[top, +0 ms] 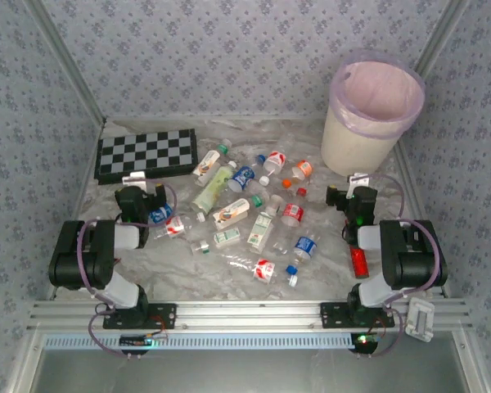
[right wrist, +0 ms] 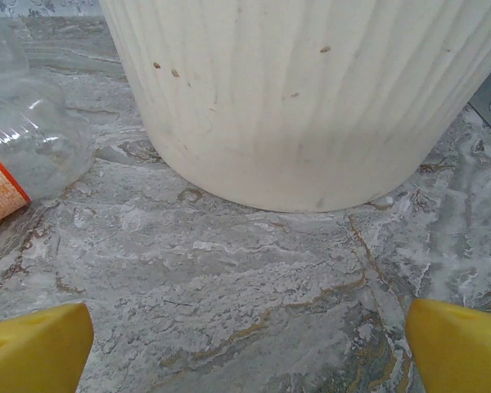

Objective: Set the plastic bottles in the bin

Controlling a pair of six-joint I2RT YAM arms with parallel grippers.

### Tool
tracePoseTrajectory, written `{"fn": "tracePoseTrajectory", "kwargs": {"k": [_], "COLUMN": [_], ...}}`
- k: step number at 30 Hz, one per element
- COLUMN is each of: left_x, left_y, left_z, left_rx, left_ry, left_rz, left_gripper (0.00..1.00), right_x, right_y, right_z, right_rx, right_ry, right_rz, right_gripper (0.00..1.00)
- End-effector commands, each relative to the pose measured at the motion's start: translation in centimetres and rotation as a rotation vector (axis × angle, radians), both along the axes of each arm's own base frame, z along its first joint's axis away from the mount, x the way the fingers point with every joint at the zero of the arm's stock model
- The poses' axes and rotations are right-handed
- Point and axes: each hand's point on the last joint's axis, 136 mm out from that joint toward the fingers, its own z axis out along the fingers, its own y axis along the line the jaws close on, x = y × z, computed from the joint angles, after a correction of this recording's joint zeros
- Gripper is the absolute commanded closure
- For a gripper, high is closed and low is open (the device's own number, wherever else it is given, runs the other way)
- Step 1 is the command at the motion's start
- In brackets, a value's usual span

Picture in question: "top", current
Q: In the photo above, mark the blue label plastic bottle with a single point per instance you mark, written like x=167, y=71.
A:
x=305, y=247
x=242, y=178
x=162, y=213

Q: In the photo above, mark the orange label bottle orange cap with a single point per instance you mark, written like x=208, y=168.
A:
x=303, y=168

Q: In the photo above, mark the green label plastic bottle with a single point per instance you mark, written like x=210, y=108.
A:
x=213, y=186

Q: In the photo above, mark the white label bottle green cap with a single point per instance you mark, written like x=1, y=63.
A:
x=206, y=163
x=231, y=213

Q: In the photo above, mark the small clear bottle white cap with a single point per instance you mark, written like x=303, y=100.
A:
x=204, y=247

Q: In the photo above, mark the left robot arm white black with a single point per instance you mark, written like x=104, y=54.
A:
x=77, y=256

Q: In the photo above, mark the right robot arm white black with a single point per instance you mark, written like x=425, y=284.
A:
x=413, y=258

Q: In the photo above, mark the black grey chess board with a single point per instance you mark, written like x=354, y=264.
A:
x=147, y=155

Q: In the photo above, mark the red glitter tube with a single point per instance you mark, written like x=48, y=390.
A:
x=359, y=264

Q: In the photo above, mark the small circuit board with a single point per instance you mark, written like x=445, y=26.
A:
x=364, y=340
x=137, y=340

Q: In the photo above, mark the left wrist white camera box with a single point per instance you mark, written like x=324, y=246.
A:
x=133, y=179

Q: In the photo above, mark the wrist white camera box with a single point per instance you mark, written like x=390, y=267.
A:
x=358, y=179
x=133, y=179

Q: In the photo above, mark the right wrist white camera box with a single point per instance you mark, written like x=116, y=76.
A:
x=358, y=179

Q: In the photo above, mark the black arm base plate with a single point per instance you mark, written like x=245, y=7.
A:
x=165, y=316
x=331, y=315

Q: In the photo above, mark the white plastic bracket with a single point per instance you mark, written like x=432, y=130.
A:
x=419, y=319

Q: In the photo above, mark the aluminium mounting rail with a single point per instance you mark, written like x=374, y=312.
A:
x=249, y=315

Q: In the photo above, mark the aluminium frame post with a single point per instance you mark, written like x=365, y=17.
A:
x=440, y=32

